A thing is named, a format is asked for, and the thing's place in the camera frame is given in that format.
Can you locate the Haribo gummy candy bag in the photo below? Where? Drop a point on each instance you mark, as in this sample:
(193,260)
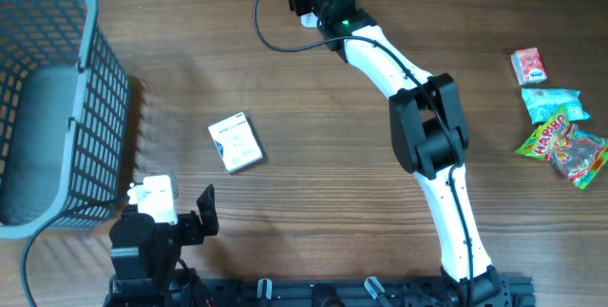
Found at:
(577,155)

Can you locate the white blue cardboard box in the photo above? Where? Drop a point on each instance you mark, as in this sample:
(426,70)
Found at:
(236,143)

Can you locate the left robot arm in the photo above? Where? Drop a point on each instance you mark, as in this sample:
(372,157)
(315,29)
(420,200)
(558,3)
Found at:
(146,256)

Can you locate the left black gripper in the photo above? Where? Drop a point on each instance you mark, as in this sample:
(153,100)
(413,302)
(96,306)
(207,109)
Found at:
(196,232)

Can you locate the grey plastic shopping basket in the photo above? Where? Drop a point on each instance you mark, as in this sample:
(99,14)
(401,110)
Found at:
(64,103)

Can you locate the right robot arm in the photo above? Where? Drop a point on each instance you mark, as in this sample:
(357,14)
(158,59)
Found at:
(428,136)

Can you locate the light blue tissue pack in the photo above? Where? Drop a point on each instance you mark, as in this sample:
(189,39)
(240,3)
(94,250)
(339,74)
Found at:
(541,103)

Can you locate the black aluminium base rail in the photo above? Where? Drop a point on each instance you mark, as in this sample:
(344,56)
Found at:
(406,292)

